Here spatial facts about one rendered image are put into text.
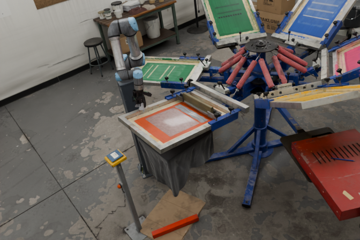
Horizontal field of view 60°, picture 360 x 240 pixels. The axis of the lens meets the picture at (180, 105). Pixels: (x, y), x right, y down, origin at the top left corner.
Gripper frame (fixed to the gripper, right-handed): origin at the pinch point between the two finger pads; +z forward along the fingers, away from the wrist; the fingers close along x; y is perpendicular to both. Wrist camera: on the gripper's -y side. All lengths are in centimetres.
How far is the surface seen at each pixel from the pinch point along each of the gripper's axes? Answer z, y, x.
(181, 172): 38, -2, 48
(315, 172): -4, -32, 138
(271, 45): -39, -121, 36
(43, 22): -4, -35, -353
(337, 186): -4, -31, 152
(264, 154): 90, -133, 38
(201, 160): 36, -24, 49
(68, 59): 70, -66, -353
